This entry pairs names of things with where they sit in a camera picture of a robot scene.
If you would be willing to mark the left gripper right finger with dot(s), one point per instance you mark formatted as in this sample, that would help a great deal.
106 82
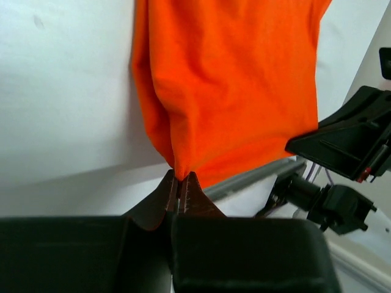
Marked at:
215 253

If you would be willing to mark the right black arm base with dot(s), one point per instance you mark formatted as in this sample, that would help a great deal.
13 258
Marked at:
338 207

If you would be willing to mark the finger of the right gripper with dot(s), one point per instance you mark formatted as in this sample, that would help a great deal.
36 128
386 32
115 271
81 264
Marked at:
354 142

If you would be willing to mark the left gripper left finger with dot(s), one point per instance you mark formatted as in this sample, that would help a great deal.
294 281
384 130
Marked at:
121 253

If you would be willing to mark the aluminium table rail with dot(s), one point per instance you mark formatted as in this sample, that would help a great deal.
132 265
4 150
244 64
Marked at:
244 180

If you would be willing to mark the orange t shirt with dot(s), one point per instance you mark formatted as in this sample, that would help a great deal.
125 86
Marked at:
224 85

